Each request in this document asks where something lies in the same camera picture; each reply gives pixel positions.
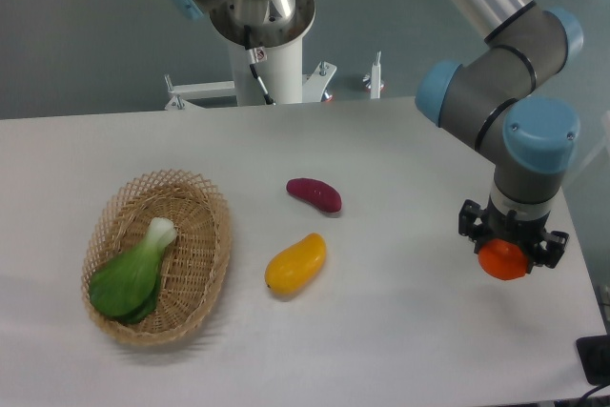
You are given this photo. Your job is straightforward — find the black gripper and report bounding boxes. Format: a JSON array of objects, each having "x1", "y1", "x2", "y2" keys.
[{"x1": 458, "y1": 199, "x2": 569, "y2": 274}]

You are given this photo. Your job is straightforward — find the orange fruit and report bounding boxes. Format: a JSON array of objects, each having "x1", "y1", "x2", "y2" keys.
[{"x1": 478, "y1": 238, "x2": 528, "y2": 281}]

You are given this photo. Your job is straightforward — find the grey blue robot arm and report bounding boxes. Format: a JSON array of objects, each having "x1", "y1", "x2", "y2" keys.
[{"x1": 173, "y1": 0, "x2": 583, "y2": 280}]

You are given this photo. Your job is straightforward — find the woven wicker basket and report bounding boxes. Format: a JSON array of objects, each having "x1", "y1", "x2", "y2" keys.
[{"x1": 81, "y1": 170, "x2": 232, "y2": 346}]

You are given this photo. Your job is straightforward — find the black device at edge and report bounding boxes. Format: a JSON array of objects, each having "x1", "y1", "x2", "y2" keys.
[{"x1": 576, "y1": 335, "x2": 609, "y2": 385}]

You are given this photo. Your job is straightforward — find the purple sweet potato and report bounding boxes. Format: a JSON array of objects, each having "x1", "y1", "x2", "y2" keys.
[{"x1": 286, "y1": 178, "x2": 342, "y2": 214}]

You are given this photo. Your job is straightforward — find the yellow mango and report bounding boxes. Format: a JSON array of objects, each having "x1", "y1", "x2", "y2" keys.
[{"x1": 264, "y1": 233, "x2": 327, "y2": 296}]

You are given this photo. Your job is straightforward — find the green bok choy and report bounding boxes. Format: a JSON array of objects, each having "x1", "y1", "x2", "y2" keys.
[{"x1": 88, "y1": 217, "x2": 177, "y2": 324}]

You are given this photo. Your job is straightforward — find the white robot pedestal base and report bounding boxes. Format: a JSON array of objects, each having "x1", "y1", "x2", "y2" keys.
[{"x1": 163, "y1": 0, "x2": 338, "y2": 111}]

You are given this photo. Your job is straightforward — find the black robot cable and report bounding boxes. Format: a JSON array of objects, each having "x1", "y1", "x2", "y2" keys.
[{"x1": 243, "y1": 24, "x2": 276, "y2": 106}]

